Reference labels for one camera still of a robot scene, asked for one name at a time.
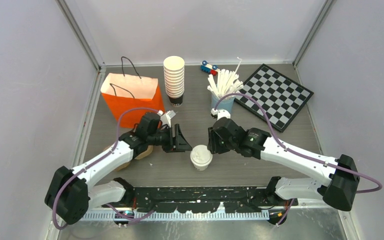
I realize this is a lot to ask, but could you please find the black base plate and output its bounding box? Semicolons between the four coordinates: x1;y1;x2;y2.
110;186;290;214

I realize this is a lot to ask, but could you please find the orange paper bag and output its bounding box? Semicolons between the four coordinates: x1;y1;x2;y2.
100;68;166;128

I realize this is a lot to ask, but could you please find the white paper coffee cup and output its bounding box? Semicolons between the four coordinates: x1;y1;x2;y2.
192;162;210;171

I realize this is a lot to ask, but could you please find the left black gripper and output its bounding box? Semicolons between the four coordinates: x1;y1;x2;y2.
147;124;192;153

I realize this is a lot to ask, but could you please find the stack of paper cups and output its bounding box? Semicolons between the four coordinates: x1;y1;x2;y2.
163;55;185;107

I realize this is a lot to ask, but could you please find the brown cardboard cup carrier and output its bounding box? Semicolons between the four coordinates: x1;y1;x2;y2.
98;141;154;172

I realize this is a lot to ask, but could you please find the black white checkerboard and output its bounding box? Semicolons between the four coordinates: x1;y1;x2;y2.
239;64;314;133

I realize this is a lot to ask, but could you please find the blue straw holder cup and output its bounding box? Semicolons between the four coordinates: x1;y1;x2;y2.
210;93;235;120

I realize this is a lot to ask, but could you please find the white plastic cup lid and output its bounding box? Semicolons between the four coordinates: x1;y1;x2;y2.
190;144;213;164

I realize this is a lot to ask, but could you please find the bundle of white straws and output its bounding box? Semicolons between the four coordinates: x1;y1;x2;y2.
207;57;244;98

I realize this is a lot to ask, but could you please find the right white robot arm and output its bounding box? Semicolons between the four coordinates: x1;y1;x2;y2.
207;117;360;212

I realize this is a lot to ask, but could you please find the red blue toy car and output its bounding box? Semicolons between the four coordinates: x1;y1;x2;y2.
200;60;220;76

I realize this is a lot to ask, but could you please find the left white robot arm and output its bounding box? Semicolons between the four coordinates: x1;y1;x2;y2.
44;110;193;230

